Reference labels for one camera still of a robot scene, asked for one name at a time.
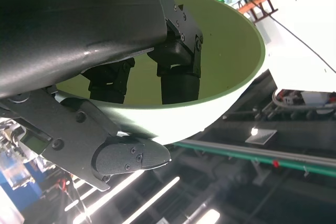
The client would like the white table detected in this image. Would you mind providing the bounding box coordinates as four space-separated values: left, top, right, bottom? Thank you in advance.
215 0 336 74

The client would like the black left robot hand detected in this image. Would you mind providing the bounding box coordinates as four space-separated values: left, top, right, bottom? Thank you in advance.
0 0 204 192

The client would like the square ceiling lamp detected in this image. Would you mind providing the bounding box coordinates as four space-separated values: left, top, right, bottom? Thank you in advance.
245 126 278 146

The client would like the grey round bowl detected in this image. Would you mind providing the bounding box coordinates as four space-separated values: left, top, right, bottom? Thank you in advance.
55 0 266 145

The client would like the white ceiling tube light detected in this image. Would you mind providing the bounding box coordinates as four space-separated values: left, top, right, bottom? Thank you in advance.
128 176 181 224
194 209 221 224
64 170 145 224

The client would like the blue display stand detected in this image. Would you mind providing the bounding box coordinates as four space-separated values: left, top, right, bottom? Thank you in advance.
0 153 43 204

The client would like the green ceiling rail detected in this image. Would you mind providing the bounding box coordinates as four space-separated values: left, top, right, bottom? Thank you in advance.
173 140 336 179

